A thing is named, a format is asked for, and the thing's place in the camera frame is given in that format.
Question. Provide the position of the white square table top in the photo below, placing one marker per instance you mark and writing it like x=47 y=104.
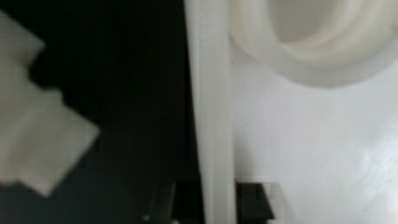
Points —
x=294 y=64

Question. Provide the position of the white L-shaped obstacle fence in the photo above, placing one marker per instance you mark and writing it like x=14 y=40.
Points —
x=47 y=134

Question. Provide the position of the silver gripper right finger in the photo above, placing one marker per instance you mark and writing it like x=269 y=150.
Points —
x=262 y=204

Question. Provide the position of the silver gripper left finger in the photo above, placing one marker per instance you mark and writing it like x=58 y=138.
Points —
x=177 y=204

